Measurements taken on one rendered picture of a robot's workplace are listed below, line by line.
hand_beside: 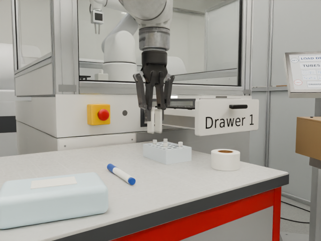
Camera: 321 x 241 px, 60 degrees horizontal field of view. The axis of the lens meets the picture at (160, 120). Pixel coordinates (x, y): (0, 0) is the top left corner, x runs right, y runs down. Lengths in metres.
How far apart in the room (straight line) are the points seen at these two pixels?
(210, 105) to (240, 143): 0.69
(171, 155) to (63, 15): 0.59
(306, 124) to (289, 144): 1.92
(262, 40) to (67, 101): 2.40
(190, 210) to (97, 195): 0.17
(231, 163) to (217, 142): 0.72
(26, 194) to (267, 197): 0.49
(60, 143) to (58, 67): 0.25
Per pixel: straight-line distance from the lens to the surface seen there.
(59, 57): 1.00
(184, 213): 0.50
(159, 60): 0.79
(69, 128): 1.00
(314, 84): 1.68
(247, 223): 0.66
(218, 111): 0.89
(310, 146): 0.92
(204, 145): 1.34
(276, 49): 2.96
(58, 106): 0.99
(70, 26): 1.03
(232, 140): 1.48
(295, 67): 1.75
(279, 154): 2.93
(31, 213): 0.43
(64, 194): 0.42
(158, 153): 0.75
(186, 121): 0.91
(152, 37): 0.79
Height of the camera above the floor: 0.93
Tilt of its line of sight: 5 degrees down
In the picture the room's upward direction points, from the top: straight up
